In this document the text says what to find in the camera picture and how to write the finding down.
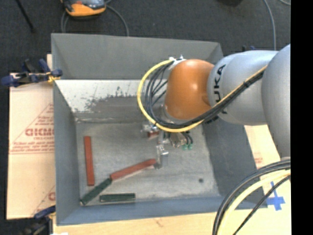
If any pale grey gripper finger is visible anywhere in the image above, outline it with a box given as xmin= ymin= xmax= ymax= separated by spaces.
xmin=161 ymin=151 xmax=170 ymax=168
xmin=155 ymin=145 xmax=163 ymax=170

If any red-brown block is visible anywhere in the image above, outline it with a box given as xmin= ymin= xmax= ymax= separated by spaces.
xmin=83 ymin=136 xmax=96 ymax=187
xmin=109 ymin=158 xmax=157 ymax=181

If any dark green flat block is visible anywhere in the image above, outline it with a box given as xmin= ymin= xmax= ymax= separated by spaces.
xmin=80 ymin=178 xmax=113 ymax=206
xmin=99 ymin=192 xmax=136 ymax=203

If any grey metal bin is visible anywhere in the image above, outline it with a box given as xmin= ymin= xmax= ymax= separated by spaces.
xmin=50 ymin=32 xmax=268 ymax=226

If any brown cardboard board, red print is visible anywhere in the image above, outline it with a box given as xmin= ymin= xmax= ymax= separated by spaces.
xmin=6 ymin=53 xmax=282 ymax=220

